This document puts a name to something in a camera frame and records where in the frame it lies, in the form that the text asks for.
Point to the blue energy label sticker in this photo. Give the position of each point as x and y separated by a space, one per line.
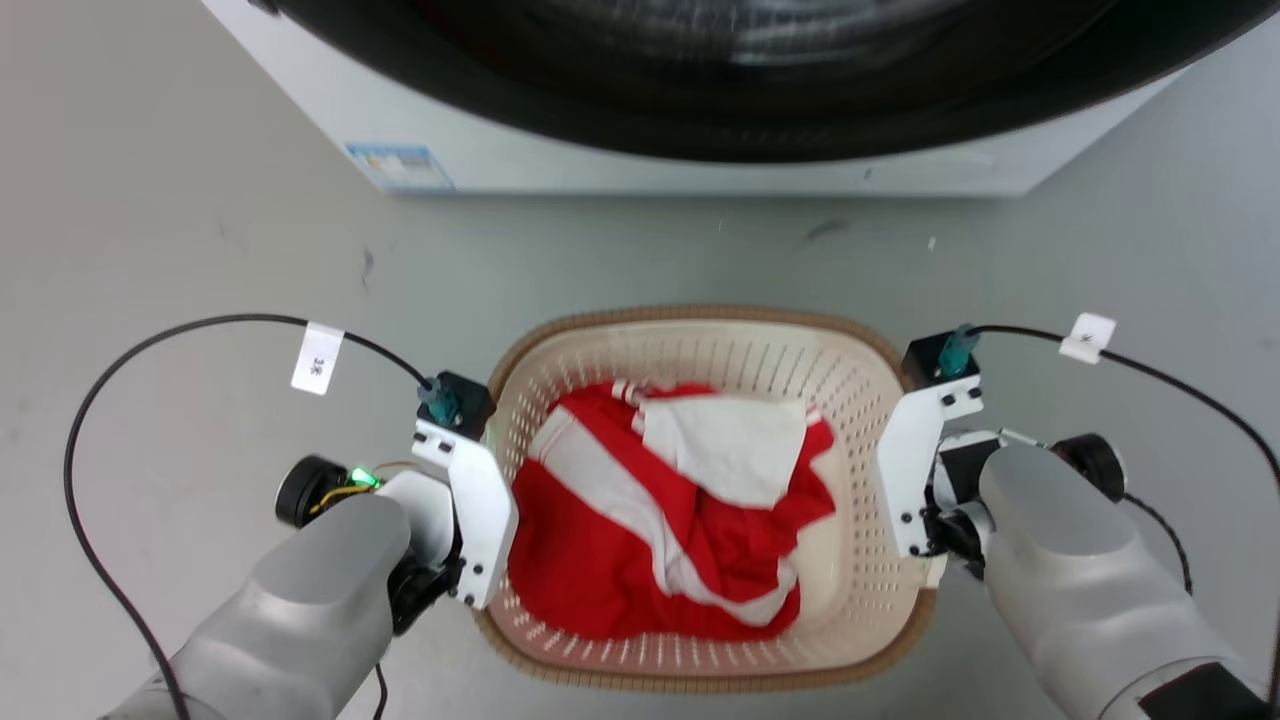
400 166

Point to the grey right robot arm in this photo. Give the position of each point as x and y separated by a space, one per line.
1080 580

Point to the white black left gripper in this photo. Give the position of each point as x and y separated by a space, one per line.
480 500

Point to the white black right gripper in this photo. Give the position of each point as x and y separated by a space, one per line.
905 470

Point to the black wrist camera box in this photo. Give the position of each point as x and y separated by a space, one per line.
935 358
462 400

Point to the white paper tag with writing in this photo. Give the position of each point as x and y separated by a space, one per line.
317 358

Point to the white washing machine body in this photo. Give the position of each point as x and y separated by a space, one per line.
640 176

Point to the dark round washing machine opening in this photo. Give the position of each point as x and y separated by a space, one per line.
760 110

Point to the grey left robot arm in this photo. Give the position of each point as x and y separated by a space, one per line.
300 610

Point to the red and white striped garment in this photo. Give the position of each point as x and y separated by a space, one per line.
600 560

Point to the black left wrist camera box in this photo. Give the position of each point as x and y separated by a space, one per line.
462 400

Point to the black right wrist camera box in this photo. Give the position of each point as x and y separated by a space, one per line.
935 358

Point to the beige perforated plastic laundry basket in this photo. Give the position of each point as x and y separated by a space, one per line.
860 470

